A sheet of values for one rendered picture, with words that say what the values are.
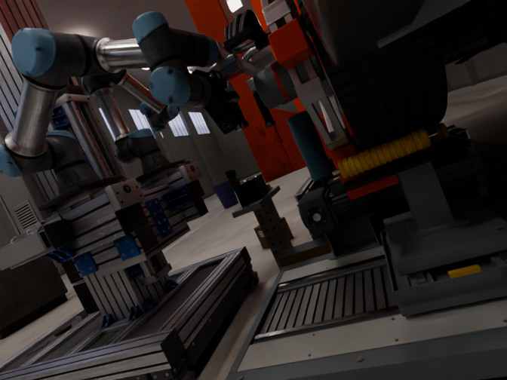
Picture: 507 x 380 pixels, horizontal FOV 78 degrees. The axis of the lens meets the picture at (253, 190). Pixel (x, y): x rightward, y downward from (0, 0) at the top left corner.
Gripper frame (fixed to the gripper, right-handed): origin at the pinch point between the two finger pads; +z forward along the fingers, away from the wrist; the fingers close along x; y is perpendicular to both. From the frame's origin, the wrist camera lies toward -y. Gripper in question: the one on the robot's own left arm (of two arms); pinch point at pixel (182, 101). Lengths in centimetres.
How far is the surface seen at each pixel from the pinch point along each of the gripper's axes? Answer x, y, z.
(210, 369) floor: 62, 116, -101
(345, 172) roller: 123, 57, -78
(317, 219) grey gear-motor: 96, 81, -48
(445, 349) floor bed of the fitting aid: 141, 97, -100
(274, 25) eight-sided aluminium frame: 120, 15, -91
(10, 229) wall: -829, 69, 134
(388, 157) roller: 135, 56, -76
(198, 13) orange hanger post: 58, -26, -33
